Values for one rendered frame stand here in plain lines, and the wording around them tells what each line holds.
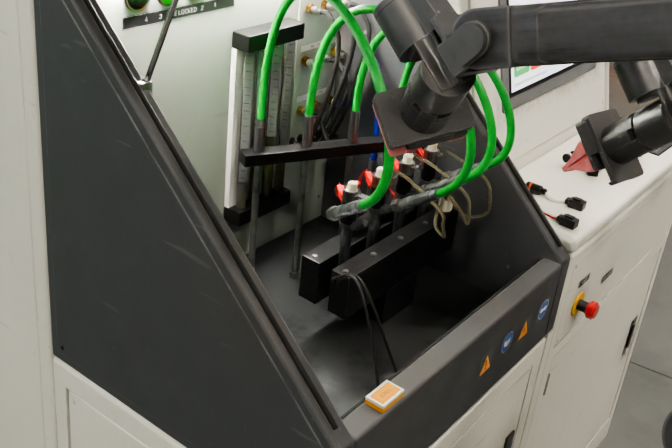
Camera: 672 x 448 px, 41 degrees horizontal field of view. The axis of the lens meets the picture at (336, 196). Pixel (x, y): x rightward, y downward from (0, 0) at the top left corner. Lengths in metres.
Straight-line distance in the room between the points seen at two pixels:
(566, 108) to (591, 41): 1.27
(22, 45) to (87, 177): 0.21
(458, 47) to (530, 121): 1.08
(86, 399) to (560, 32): 1.01
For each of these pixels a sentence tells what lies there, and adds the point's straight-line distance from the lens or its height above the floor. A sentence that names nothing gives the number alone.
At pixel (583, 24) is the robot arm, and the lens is 0.82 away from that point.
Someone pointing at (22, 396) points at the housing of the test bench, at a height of 0.65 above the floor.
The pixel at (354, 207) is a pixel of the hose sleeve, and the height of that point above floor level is 1.15.
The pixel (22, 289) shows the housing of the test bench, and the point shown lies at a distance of 1.56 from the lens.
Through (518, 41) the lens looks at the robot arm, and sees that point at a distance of 0.84.
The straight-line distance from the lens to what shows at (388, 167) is 1.18.
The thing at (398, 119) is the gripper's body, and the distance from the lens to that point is 0.99.
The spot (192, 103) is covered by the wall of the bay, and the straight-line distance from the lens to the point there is 1.50.
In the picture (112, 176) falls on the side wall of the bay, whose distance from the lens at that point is 1.25.
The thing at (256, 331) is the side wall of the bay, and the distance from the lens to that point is 1.14.
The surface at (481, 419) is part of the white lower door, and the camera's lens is 1.59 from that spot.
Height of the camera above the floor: 1.73
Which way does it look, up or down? 27 degrees down
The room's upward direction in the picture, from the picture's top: 6 degrees clockwise
